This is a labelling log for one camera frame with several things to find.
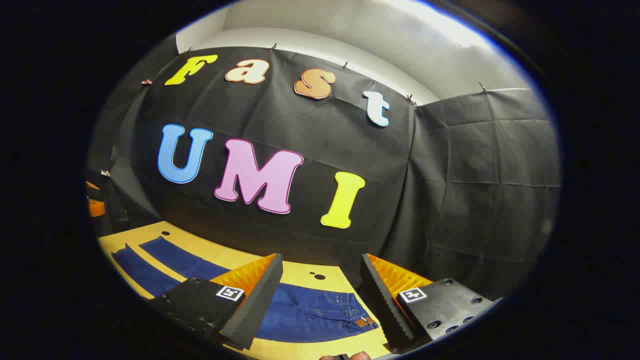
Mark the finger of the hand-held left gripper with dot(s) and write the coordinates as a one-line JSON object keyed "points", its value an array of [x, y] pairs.
{"points": [[96, 208]]}

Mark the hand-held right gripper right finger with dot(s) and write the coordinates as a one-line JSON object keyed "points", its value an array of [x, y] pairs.
{"points": [[382, 305]]}

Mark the blue denim jeans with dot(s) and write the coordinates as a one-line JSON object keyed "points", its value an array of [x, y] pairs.
{"points": [[310, 315]]}

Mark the black backdrop cloth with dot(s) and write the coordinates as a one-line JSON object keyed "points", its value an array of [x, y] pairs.
{"points": [[310, 130]]}

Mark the row of cloth clips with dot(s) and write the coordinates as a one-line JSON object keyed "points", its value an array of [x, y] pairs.
{"points": [[345, 65]]}

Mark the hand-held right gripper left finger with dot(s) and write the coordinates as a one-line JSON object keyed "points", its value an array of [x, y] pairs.
{"points": [[255, 305]]}

